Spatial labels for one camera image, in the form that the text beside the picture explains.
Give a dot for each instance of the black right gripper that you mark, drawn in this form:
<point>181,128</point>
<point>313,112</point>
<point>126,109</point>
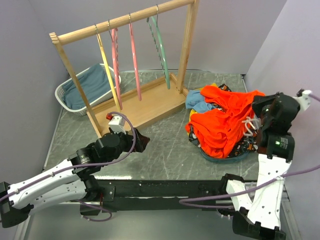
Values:
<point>258,101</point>

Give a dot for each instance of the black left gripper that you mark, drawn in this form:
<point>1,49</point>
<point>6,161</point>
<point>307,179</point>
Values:
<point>141,141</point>

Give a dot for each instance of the orange shorts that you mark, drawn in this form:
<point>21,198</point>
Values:
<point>218,131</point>

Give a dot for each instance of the green hanger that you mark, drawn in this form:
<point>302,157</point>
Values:
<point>157,39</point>

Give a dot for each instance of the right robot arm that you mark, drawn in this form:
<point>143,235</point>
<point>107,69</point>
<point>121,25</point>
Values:
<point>259,218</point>

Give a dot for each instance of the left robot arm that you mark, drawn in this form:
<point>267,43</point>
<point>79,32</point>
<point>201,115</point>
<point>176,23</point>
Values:
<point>70,180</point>

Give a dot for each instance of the camouflage patterned shorts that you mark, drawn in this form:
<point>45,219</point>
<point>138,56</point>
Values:
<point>246,144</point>

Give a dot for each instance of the yellow hanger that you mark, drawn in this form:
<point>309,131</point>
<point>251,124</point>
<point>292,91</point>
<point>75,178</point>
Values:
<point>107,69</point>

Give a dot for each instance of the pink hanger left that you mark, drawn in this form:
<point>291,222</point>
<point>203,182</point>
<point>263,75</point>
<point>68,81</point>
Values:
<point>115,62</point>

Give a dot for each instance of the pink hanger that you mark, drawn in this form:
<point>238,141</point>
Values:
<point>115,62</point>
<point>134,58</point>

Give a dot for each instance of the pink hanger right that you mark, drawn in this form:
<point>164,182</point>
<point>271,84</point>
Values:
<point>134,58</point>

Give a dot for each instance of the wooden clothes rack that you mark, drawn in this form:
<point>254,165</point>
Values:
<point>146,104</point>

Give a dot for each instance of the teal round tray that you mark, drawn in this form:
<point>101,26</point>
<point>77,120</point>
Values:
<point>228,160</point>

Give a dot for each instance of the white laundry basket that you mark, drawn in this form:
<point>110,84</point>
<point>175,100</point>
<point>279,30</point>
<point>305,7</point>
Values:
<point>62,92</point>

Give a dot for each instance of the light blue garment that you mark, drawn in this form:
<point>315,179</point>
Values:
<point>196,101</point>

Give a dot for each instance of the blue-grey cloth in basket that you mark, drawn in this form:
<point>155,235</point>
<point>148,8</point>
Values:
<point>92,85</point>

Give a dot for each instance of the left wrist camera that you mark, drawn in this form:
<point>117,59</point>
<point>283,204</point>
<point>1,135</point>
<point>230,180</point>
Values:
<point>116,123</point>

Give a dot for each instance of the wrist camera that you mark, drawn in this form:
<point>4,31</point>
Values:
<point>116,123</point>
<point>303,98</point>

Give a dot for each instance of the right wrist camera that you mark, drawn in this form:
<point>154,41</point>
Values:
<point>303,98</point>

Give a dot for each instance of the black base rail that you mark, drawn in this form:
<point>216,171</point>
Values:
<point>141,195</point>

